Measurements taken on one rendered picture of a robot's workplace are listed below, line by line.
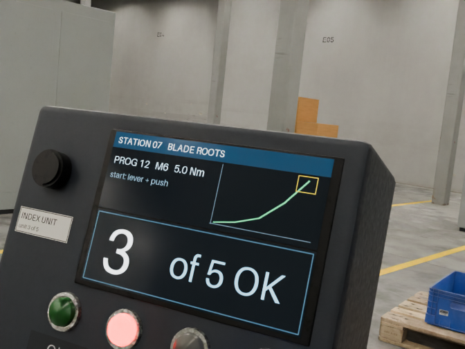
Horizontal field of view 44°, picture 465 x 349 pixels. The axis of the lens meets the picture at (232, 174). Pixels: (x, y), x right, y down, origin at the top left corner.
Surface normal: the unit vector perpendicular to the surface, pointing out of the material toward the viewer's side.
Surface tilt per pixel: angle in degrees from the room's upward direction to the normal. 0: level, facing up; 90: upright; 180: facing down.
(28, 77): 90
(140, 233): 75
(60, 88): 90
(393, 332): 89
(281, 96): 90
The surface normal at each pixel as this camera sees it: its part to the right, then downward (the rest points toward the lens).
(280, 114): -0.66, 0.01
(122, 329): -0.31, -0.22
